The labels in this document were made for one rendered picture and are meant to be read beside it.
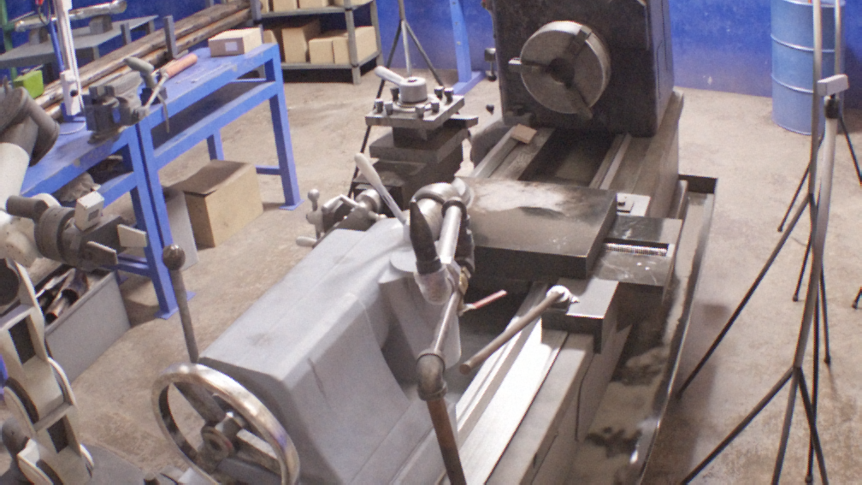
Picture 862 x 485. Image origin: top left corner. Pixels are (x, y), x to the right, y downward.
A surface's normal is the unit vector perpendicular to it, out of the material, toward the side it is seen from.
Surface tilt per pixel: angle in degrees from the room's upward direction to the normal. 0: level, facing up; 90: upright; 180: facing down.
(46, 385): 88
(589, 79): 90
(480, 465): 0
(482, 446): 0
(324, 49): 90
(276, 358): 0
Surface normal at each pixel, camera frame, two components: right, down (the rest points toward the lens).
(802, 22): -0.62, 0.40
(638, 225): -0.11, -0.90
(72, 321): 0.92, 0.07
